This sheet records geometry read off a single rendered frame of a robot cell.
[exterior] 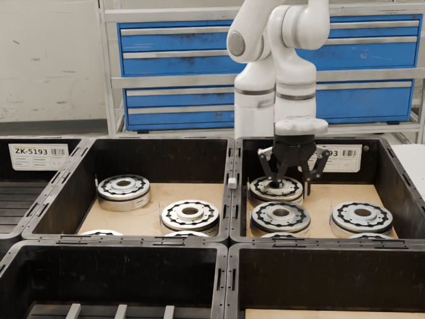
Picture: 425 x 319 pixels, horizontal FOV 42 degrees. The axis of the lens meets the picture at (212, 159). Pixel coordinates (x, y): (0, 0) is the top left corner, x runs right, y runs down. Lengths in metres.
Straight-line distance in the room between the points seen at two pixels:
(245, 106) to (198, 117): 1.66
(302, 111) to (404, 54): 2.06
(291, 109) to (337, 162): 0.21
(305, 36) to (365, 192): 0.37
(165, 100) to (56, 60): 1.13
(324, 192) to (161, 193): 0.33
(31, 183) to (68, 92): 2.63
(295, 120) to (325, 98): 1.99
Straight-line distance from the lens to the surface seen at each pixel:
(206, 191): 1.12
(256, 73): 1.25
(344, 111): 3.00
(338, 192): 1.13
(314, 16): 0.93
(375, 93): 3.02
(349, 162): 1.14
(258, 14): 1.15
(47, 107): 3.90
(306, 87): 0.97
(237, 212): 0.86
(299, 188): 1.06
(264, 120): 1.26
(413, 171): 1.58
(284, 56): 0.98
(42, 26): 3.76
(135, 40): 2.80
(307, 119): 0.97
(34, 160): 1.21
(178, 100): 2.87
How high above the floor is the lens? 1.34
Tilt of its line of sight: 24 degrees down
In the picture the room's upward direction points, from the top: 1 degrees counter-clockwise
